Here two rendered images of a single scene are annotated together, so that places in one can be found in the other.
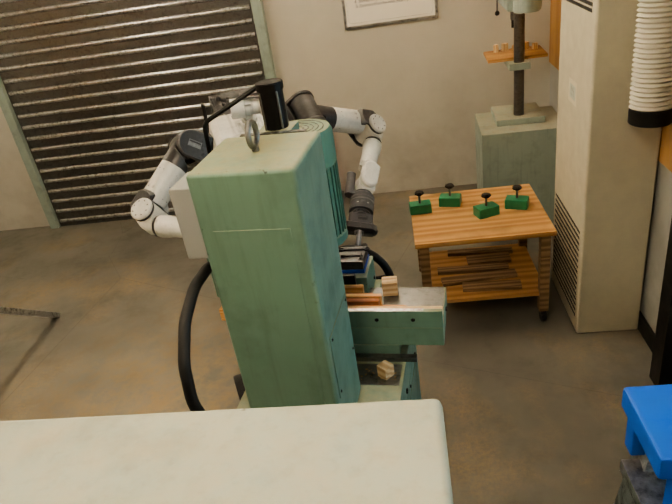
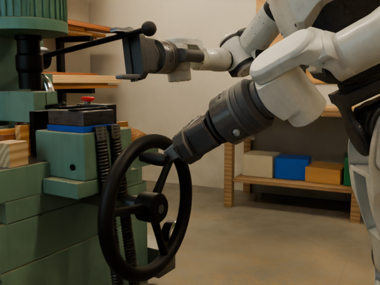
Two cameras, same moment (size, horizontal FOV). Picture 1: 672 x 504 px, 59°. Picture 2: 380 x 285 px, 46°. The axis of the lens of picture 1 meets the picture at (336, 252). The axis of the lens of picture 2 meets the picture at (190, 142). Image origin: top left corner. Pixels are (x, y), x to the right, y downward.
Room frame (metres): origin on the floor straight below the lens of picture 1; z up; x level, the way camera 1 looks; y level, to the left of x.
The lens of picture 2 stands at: (2.07, -0.84, 1.05)
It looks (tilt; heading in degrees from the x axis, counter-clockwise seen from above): 8 degrees down; 106
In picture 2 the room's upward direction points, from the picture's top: straight up
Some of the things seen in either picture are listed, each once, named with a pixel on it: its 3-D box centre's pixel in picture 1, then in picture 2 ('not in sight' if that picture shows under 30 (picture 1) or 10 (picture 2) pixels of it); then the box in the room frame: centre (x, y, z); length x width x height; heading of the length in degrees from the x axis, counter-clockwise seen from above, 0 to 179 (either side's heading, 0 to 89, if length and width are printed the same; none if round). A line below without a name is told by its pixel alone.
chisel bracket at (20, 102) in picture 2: not in sight; (26, 109); (1.42, 0.06, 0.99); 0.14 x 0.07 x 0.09; 164
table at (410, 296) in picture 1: (346, 305); (57, 167); (1.54, -0.01, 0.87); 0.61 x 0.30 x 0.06; 74
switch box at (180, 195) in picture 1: (200, 214); not in sight; (1.17, 0.27, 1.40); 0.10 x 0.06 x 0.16; 164
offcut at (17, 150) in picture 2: (389, 286); (10, 153); (1.53, -0.14, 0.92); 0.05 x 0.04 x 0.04; 82
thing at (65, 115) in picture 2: (345, 258); (86, 115); (1.62, -0.02, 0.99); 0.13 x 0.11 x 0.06; 74
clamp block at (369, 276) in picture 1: (349, 278); (85, 150); (1.62, -0.03, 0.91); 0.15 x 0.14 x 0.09; 74
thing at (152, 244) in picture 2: not in sight; (150, 254); (1.65, 0.26, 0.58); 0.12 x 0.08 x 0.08; 164
